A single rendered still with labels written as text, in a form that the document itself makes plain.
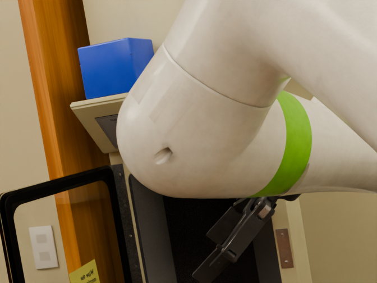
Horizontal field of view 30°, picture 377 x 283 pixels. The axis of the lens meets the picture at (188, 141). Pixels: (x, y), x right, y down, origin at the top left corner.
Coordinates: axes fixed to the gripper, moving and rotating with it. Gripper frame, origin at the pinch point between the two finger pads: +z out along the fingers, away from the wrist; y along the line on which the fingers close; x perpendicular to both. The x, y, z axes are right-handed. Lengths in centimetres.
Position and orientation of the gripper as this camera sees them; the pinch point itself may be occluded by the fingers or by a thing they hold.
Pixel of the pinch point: (210, 254)
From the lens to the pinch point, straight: 115.9
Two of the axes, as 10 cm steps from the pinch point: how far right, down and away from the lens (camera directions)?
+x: 7.8, 6.2, 0.7
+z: -6.0, 7.1, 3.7
